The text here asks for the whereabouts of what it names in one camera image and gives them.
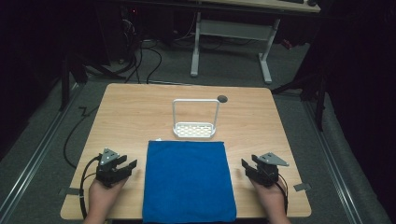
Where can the white plastic rack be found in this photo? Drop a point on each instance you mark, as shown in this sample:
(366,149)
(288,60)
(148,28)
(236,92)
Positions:
(194,130)

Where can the white-legged wooden desk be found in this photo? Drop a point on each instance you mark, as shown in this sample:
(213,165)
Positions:
(236,29)

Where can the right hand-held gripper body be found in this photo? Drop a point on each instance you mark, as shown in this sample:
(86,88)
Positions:
(267,169)

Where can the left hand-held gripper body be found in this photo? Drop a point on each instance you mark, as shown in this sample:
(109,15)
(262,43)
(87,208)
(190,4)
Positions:
(107,172)

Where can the black computer tower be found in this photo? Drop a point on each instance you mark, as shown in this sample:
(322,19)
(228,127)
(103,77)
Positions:
(120,31)

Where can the black metal stand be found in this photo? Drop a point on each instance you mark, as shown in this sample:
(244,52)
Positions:
(73,71)
(311,90)

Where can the dark round table grommet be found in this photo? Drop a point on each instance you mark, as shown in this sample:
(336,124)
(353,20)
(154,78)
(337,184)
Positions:
(222,99)

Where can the grey tape strip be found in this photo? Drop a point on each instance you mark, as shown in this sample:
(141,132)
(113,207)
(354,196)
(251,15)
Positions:
(302,187)
(70,191)

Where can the black keyboard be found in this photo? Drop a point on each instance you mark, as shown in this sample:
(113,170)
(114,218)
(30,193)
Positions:
(292,1)

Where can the metal floor rail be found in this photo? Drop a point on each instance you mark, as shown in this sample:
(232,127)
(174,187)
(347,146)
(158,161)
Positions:
(334,168)
(34,155)

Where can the blue towel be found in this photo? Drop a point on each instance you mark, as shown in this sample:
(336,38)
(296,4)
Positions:
(188,180)

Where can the person's left hand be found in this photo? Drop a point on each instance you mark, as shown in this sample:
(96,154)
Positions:
(102,196)

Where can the person's right hand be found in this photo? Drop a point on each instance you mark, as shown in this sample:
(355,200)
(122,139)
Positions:
(271,196)

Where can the black computer mouse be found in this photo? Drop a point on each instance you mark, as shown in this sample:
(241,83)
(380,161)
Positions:
(311,2)

